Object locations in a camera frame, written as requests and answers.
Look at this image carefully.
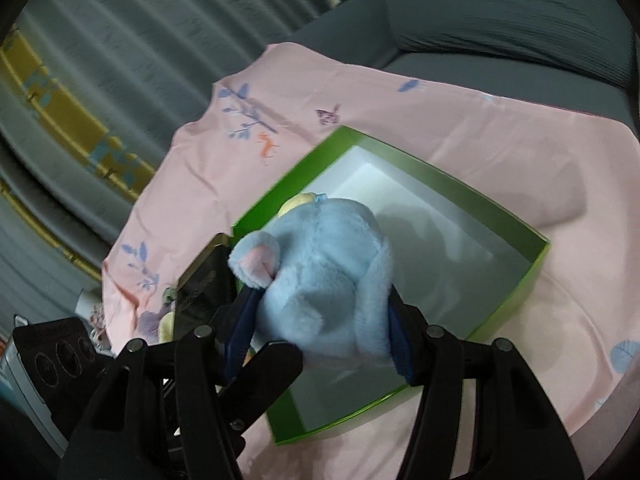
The light blue plush toy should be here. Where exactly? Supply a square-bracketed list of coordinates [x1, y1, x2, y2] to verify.
[228, 193, 394, 368]

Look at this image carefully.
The yellow and white towel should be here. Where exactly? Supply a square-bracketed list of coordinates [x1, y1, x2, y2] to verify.
[157, 311, 175, 344]

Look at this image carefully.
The white cup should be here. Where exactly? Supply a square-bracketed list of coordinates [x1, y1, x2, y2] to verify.
[75, 289, 102, 322]

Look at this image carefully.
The green gift box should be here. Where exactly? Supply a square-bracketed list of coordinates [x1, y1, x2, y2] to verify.
[231, 124, 551, 447]

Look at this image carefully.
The pink floral tablecloth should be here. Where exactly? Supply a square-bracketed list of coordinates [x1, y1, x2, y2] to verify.
[102, 42, 639, 477]

